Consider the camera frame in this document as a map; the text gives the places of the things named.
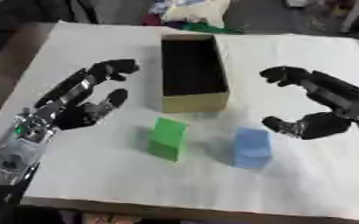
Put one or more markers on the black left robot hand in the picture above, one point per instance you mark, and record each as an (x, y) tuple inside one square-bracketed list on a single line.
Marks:
[(75, 112)]

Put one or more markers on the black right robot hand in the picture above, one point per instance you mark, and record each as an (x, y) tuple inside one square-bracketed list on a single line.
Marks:
[(323, 125)]

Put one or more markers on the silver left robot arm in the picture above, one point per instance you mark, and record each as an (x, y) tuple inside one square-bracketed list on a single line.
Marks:
[(19, 148)]

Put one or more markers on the tan cardboard box black inside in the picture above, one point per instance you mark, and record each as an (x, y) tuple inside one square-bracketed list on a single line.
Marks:
[(192, 73)]

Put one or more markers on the blue rectangular block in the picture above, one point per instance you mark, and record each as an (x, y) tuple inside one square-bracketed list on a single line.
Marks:
[(252, 147)]

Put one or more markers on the green rectangular block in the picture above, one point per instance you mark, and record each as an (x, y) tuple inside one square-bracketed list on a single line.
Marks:
[(167, 139)]

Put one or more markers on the white chair leg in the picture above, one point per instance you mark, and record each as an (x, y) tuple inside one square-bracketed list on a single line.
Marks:
[(355, 14)]

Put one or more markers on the green cloth item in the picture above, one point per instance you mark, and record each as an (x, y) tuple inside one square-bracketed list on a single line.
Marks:
[(208, 28)]

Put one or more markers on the pale yellow bag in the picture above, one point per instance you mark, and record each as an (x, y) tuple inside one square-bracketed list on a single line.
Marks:
[(198, 11)]

